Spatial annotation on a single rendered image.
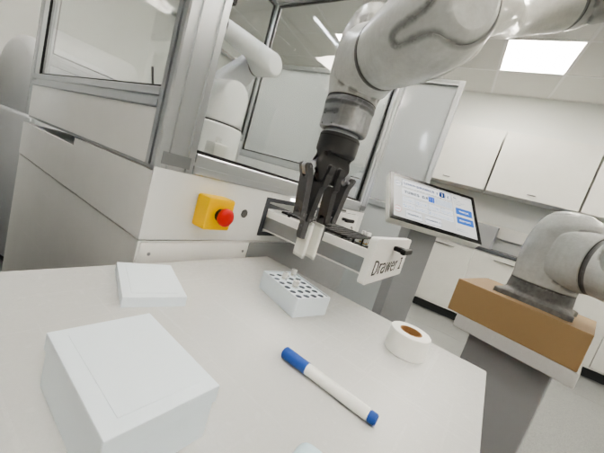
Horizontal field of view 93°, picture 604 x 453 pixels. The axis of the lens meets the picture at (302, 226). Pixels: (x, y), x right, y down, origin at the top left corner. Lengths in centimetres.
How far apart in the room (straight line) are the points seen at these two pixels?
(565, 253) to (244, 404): 87
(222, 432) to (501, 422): 89
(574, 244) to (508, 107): 381
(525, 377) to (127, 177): 109
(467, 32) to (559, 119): 437
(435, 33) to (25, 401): 51
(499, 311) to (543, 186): 328
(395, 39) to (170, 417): 43
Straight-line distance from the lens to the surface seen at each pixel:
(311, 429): 36
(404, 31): 41
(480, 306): 100
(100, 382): 28
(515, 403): 107
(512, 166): 417
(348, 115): 52
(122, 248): 70
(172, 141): 62
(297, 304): 53
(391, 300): 175
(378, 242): 65
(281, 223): 80
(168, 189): 63
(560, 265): 101
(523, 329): 98
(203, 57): 65
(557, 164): 424
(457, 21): 39
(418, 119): 259
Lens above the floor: 99
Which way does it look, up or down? 8 degrees down
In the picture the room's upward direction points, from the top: 17 degrees clockwise
